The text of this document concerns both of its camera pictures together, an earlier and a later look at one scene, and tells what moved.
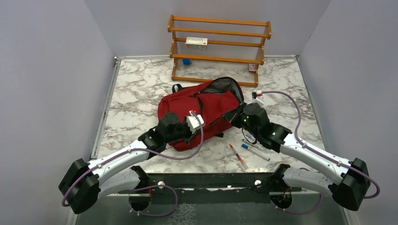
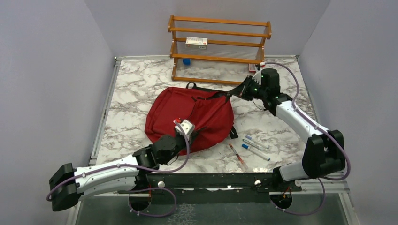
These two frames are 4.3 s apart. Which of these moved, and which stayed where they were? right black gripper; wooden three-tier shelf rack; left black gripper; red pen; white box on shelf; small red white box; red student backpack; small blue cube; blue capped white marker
Moved: right black gripper; red student backpack; left black gripper
Stayed: small red white box; blue capped white marker; red pen; small blue cube; wooden three-tier shelf rack; white box on shelf
